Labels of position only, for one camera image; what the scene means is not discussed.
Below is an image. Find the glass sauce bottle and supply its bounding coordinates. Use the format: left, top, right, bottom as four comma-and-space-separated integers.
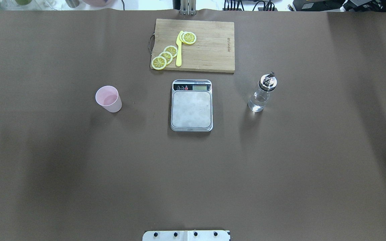
248, 71, 277, 112

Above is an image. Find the pink plastic cup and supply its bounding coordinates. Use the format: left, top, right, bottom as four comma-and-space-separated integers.
95, 85, 122, 113

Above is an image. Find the digital kitchen scale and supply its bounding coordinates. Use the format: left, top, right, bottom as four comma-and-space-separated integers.
170, 79, 213, 132

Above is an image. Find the yellow plastic knife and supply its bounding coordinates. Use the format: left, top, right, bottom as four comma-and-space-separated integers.
176, 31, 183, 67

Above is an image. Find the lemon slice in row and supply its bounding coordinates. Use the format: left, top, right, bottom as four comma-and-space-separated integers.
164, 45, 178, 58
159, 51, 173, 65

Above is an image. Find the top lemon slice of pair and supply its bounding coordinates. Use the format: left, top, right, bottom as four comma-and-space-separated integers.
183, 31, 197, 45

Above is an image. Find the lemon slice of pair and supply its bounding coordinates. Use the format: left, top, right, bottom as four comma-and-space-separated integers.
183, 31, 197, 45
178, 31, 184, 43

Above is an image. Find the lower lemon slice of pair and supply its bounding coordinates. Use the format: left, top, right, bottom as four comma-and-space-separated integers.
178, 31, 184, 43

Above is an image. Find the brown table mat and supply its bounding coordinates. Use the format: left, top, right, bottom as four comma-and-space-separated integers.
0, 9, 386, 241

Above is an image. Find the lemon slice near handle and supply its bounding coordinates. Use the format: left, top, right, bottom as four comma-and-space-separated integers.
151, 56, 167, 70

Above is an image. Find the aluminium frame post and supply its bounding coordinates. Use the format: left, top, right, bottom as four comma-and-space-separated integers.
180, 0, 197, 16

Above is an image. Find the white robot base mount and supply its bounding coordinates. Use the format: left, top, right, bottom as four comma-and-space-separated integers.
142, 230, 231, 241

